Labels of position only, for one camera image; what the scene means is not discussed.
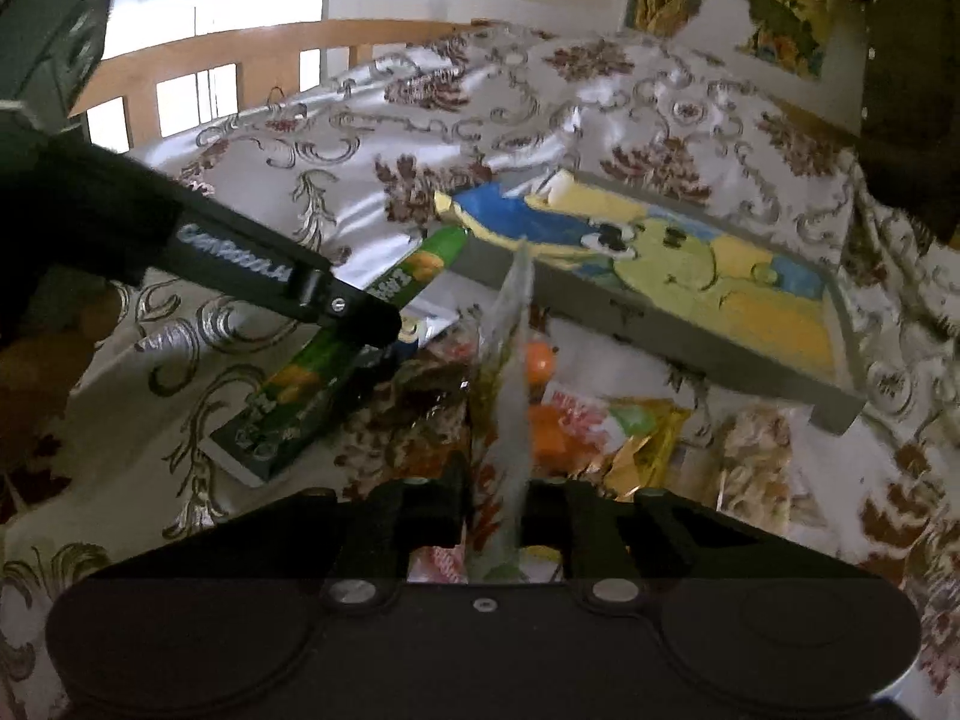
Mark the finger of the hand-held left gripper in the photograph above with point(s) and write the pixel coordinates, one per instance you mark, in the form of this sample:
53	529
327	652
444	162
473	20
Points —
360	311
371	367

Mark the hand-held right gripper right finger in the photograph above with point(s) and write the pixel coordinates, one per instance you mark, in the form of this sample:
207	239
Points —
534	510

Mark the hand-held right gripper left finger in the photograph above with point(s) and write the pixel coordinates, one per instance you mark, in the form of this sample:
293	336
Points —
456	495

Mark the long green snack box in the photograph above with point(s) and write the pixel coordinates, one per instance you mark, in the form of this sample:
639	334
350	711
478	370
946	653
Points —
315	390

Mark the golden foil packet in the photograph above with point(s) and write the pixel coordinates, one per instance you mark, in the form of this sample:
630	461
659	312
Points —
645	450

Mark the clear printed snack packet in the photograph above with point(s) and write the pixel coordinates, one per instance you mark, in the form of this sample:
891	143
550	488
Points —
501	360

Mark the small orange ball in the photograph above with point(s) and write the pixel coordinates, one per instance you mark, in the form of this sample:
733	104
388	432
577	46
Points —
541	361

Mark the grey tray with cartoon print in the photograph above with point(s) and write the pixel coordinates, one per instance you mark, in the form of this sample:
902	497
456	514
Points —
675	292

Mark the brown orange snack packet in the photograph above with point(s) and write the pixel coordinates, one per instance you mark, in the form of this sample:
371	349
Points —
439	405

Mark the red and white snack packet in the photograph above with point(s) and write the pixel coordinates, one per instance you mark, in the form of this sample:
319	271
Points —
581	405

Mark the floral printed blanket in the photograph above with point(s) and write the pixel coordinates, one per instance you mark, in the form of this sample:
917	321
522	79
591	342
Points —
450	112

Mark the rice cracker packet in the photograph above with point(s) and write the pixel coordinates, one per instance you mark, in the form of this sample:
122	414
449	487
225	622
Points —
754	465

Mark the window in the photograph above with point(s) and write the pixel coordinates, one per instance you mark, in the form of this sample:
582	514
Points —
225	0

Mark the dark cloth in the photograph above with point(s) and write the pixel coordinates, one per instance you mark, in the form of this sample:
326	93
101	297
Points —
911	90

